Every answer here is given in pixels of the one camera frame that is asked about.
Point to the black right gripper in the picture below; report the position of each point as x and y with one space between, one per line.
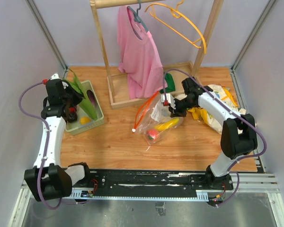
175 112

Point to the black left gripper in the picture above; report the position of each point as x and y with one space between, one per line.
78 96

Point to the green plush vegetable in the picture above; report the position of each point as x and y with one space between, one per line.
84 104

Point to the purple plush eggplant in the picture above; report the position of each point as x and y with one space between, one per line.
91 97

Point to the yellow plush banana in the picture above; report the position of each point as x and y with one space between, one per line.
167 125

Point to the yellow plush fruit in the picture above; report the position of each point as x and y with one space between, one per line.
85 120

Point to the clear zip top bag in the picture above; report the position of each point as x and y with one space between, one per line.
150 114

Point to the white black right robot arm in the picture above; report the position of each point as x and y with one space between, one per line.
238 136

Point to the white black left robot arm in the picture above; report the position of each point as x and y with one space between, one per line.
47 180

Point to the dark purple plush fruit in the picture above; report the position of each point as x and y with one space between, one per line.
72 117

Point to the green cloth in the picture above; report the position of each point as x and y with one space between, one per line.
169 83

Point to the cartoon print children's garment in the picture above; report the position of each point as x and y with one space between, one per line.
214 106

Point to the light green plastic basket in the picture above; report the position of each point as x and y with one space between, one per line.
75 127

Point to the wooden clothes rack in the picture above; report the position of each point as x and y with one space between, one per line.
117 84

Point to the pink t-shirt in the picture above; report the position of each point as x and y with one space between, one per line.
139 58

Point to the grey clothes hanger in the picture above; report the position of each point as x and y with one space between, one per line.
137 19

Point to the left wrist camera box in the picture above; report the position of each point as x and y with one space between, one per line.
53 77

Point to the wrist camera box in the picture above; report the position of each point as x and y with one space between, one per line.
53 77
168 100

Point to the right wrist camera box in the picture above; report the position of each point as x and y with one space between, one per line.
168 100

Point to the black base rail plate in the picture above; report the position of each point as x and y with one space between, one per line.
109 178

